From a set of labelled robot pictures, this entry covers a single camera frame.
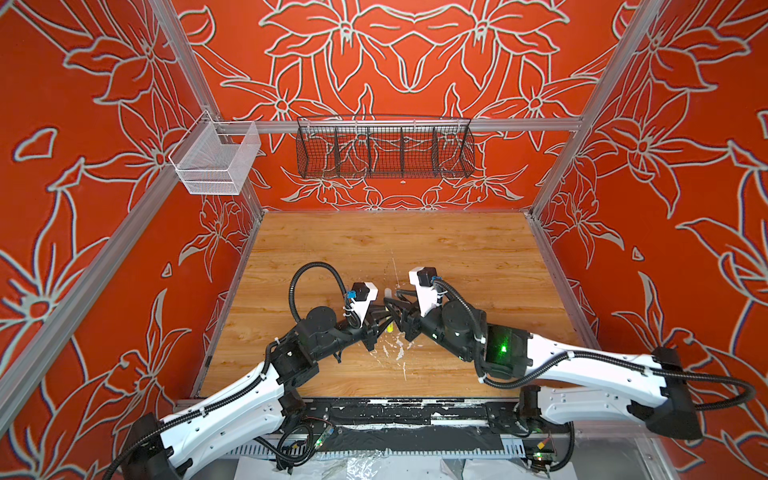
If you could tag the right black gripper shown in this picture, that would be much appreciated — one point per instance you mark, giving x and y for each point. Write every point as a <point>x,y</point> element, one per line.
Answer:
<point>410,319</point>

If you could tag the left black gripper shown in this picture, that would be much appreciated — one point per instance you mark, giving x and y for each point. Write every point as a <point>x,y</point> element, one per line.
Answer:
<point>371,328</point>

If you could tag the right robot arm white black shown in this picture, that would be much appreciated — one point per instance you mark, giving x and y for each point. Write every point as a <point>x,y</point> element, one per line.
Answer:
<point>560,383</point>

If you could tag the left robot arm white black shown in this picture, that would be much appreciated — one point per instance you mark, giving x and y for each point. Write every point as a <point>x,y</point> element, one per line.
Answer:
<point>259,403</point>

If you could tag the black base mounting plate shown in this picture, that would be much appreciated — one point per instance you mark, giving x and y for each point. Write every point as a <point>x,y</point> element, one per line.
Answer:
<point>498,415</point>

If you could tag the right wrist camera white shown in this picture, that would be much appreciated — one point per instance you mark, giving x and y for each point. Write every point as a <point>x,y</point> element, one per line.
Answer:
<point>428,296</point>

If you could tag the black wire basket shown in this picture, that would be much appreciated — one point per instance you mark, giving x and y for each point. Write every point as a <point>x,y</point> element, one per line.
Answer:
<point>359,147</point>

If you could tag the white cable duct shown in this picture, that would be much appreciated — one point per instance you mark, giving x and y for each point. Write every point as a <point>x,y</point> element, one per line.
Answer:
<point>510,448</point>

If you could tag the white wire basket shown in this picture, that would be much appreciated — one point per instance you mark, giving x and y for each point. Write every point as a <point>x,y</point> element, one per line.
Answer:
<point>216,157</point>

